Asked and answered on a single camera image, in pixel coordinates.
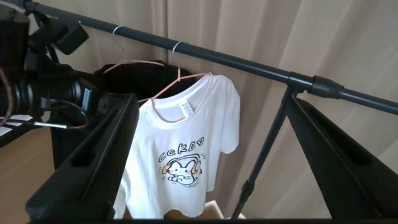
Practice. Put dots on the white garment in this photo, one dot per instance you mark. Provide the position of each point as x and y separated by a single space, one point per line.
186 133

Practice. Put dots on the pink clothes hanger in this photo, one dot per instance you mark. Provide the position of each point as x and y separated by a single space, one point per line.
178 76
133 61

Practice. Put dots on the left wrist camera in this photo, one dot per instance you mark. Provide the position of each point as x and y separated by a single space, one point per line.
70 39

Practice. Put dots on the black shorts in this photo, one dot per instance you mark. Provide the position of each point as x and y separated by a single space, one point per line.
140 77

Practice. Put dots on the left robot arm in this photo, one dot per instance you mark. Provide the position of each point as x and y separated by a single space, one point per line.
15 40

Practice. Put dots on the black clothes rack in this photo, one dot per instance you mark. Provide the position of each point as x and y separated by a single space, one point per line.
217 57

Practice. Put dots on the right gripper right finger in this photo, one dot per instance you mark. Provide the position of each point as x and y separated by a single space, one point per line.
342 174

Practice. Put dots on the beige curtain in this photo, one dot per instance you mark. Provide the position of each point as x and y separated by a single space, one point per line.
326 37

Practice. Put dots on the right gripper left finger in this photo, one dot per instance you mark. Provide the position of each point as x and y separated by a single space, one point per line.
93 168

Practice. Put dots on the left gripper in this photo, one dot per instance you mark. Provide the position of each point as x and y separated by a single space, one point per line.
46 95

